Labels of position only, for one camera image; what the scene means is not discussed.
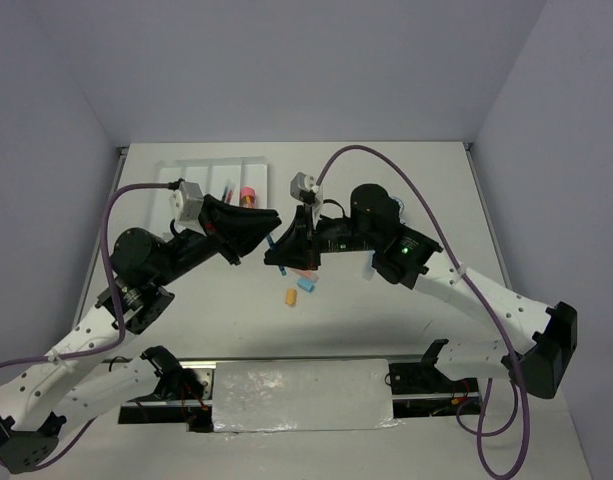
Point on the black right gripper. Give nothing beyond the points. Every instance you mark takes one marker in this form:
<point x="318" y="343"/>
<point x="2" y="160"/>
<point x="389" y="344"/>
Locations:
<point x="298" y="248"/>

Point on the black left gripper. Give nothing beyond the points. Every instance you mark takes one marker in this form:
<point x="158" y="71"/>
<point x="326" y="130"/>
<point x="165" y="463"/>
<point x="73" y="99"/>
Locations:
<point x="234" y="230"/>

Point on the pink capped crayon tube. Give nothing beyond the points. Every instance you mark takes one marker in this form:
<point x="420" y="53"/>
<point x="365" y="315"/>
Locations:
<point x="248" y="197"/>

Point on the orange highlighter cap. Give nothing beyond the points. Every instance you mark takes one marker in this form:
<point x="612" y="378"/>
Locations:
<point x="291" y="297"/>

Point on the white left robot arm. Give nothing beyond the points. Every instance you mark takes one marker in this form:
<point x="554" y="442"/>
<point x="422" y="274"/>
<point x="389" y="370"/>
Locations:
<point x="54" y="395"/>

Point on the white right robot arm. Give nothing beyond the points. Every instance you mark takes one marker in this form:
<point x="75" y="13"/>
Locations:
<point x="536" y="341"/>

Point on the light blue highlighter cap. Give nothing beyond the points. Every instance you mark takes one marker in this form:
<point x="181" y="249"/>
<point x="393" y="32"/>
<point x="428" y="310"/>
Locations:
<point x="306" y="284"/>

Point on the white compartment tray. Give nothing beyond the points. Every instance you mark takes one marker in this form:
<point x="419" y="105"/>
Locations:
<point x="211" y="174"/>

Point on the light blue highlighter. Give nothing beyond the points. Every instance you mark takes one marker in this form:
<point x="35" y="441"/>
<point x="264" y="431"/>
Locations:
<point x="368" y="270"/>

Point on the silver foil sheet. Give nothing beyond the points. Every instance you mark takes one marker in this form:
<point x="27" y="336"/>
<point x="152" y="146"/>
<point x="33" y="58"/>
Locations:
<point x="311" y="395"/>

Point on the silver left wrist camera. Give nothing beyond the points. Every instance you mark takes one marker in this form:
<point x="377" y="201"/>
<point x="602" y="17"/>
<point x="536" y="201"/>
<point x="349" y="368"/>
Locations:
<point x="186" y="203"/>

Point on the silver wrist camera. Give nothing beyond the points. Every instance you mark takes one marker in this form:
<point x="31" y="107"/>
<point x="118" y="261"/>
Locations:
<point x="186" y="203"/>
<point x="305" y="189"/>

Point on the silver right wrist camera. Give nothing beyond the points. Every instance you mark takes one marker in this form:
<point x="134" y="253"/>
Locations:
<point x="305" y="189"/>

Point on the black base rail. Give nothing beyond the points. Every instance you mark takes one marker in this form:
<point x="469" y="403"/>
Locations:
<point x="417" y="391"/>

